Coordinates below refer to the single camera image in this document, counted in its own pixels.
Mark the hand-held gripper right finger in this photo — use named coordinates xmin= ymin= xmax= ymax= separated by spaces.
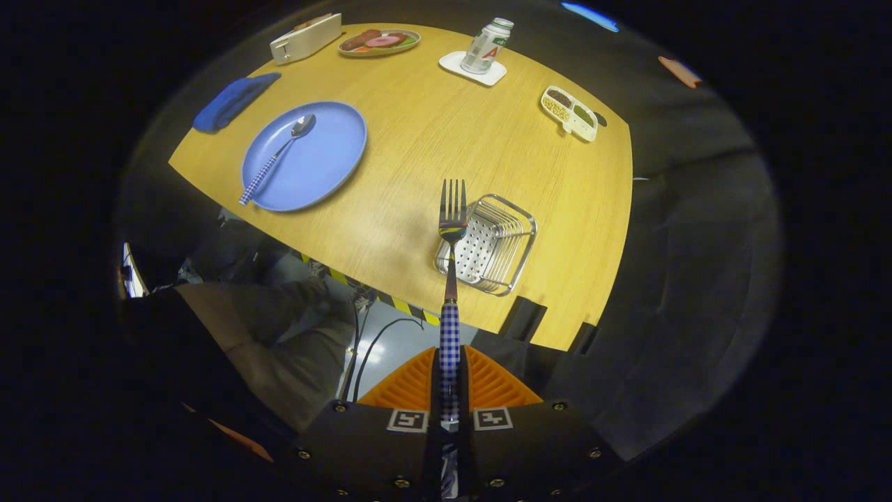
xmin=456 ymin=345 xmax=621 ymax=502

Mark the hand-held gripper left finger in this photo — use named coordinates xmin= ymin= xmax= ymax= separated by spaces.
xmin=296 ymin=347 xmax=443 ymax=502

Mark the checkered handle fork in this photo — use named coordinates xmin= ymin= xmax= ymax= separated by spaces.
xmin=438 ymin=179 xmax=469 ymax=500

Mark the checkered handle spoon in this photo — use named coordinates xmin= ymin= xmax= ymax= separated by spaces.
xmin=238 ymin=114 xmax=316 ymax=207

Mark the person's grey trouser leg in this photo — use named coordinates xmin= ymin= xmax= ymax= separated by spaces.
xmin=118 ymin=244 xmax=357 ymax=434

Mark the blue round plate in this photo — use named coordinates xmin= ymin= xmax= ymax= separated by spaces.
xmin=240 ymin=101 xmax=368 ymax=213

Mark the white flat panel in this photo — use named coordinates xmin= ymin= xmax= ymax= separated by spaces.
xmin=122 ymin=243 xmax=151 ymax=299

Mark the white divided condiment tray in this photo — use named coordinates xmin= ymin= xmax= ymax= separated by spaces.
xmin=540 ymin=86 xmax=599 ymax=143

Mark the blue folded towel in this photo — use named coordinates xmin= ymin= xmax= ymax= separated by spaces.
xmin=192 ymin=72 xmax=282 ymax=134

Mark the white square coaster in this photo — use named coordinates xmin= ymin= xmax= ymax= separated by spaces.
xmin=438 ymin=50 xmax=507 ymax=87

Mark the white drink bottle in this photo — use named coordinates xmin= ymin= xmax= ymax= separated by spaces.
xmin=460 ymin=17 xmax=515 ymax=75

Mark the oval plate of toy food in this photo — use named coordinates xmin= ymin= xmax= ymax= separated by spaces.
xmin=338 ymin=29 xmax=422 ymax=58

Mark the white toaster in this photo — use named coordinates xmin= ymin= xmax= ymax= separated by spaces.
xmin=270 ymin=13 xmax=344 ymax=66

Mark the black cable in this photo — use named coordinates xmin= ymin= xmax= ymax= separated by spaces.
xmin=340 ymin=300 xmax=364 ymax=402
xmin=353 ymin=318 xmax=424 ymax=404

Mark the black table bracket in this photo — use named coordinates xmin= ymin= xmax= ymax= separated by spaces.
xmin=568 ymin=322 xmax=599 ymax=356
xmin=498 ymin=296 xmax=548 ymax=342

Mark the metal wire cutlery basket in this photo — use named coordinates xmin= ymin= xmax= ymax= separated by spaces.
xmin=433 ymin=194 xmax=538 ymax=297

